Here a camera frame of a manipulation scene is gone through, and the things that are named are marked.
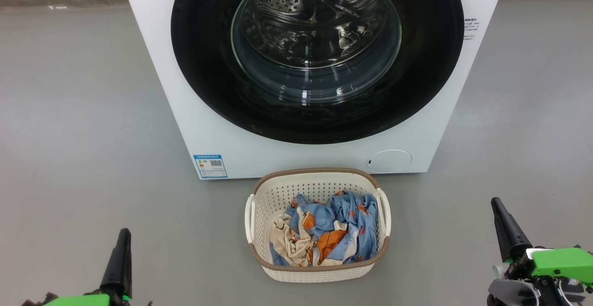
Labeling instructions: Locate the black-rimmed glass washer door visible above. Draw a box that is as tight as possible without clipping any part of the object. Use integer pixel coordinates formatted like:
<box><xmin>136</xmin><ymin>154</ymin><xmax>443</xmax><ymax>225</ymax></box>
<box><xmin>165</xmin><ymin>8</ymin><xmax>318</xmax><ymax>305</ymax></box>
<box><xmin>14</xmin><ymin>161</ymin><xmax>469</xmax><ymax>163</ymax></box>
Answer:
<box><xmin>170</xmin><ymin>0</ymin><xmax>465</xmax><ymax>145</ymax></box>

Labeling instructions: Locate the white front-load washing machine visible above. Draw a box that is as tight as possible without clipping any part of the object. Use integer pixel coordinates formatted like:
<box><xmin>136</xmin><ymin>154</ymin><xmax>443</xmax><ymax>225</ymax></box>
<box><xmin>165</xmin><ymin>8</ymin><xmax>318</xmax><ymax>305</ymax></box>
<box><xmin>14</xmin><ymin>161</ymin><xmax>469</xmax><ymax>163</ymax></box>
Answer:
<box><xmin>118</xmin><ymin>0</ymin><xmax>509</xmax><ymax>180</ymax></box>

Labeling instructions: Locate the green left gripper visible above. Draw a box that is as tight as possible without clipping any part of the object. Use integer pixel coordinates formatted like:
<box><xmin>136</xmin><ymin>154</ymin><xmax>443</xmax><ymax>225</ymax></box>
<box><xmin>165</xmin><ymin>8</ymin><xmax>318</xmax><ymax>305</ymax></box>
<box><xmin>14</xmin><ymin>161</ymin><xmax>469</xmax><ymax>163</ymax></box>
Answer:
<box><xmin>44</xmin><ymin>228</ymin><xmax>153</xmax><ymax>306</ymax></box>

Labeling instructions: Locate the beige garment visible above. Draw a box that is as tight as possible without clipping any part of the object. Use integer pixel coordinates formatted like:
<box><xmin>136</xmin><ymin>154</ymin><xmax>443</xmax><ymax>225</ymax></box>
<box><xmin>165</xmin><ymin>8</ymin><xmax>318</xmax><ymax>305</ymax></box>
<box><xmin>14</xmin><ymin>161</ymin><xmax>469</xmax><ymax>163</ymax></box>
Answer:
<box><xmin>270</xmin><ymin>211</ymin><xmax>315</xmax><ymax>267</ymax></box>

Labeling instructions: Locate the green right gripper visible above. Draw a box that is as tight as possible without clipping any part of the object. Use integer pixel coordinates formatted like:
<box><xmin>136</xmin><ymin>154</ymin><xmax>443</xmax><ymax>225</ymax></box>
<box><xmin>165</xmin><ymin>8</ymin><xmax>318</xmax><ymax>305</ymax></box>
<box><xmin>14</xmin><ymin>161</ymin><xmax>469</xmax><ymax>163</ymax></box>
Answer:
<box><xmin>491</xmin><ymin>198</ymin><xmax>593</xmax><ymax>306</ymax></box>

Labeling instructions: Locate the stainless steel washing machine drum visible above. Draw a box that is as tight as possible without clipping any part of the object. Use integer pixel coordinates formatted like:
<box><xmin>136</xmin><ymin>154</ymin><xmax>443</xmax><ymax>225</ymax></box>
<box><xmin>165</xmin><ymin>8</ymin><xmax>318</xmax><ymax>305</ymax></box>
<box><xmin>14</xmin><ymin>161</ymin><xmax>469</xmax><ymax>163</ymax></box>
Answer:
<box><xmin>241</xmin><ymin>0</ymin><xmax>399</xmax><ymax>70</ymax></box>

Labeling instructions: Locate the blue patterned garment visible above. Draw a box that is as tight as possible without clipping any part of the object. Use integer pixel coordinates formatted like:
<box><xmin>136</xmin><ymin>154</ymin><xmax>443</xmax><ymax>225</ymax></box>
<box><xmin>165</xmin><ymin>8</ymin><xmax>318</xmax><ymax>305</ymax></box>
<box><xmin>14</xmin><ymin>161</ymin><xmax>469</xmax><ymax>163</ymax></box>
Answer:
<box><xmin>270</xmin><ymin>191</ymin><xmax>379</xmax><ymax>267</ymax></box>

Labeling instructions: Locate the cream perforated laundry basket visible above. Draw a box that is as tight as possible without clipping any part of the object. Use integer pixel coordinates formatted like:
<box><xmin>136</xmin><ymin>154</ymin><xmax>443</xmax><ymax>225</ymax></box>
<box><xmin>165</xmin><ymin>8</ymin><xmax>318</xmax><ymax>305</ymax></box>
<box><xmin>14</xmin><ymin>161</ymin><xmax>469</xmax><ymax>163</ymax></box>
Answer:
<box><xmin>245</xmin><ymin>167</ymin><xmax>392</xmax><ymax>283</ymax></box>

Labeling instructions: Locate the round white filter cover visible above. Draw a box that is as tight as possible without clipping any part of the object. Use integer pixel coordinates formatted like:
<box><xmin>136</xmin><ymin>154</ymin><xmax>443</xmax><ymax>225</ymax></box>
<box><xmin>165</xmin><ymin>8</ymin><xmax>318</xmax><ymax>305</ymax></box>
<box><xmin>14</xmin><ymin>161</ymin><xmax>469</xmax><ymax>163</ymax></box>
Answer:
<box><xmin>366</xmin><ymin>149</ymin><xmax>412</xmax><ymax>174</ymax></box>

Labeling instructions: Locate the blue energy label sticker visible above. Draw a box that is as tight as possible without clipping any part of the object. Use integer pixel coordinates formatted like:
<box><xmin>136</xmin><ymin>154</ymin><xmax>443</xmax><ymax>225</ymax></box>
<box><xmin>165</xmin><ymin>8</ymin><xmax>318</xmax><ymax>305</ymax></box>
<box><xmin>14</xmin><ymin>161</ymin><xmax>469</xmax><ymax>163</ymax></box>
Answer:
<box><xmin>193</xmin><ymin>154</ymin><xmax>228</xmax><ymax>179</ymax></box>

